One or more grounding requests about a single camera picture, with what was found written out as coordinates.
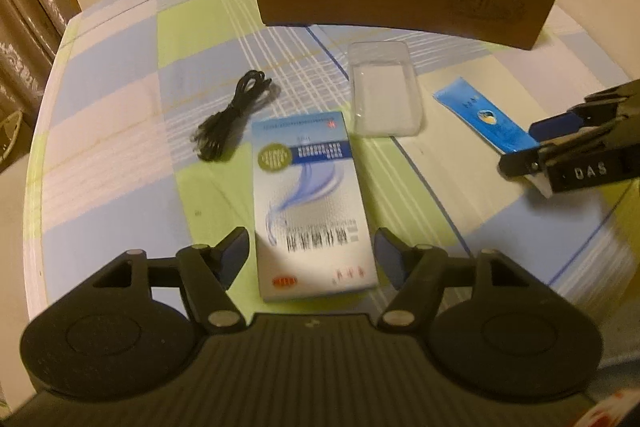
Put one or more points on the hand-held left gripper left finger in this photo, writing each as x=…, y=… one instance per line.
x=235, y=253

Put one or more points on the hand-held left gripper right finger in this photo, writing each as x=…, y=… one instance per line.
x=389, y=252

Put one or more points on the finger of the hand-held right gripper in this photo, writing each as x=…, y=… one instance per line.
x=555, y=127
x=522, y=162

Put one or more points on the blue sachet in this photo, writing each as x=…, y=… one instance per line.
x=480, y=113

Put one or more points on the blue and white medicine box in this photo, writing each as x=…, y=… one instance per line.
x=310, y=197

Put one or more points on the clear plastic case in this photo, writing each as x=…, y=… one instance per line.
x=385, y=92

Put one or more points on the beige patterned curtain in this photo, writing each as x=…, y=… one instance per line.
x=25, y=7

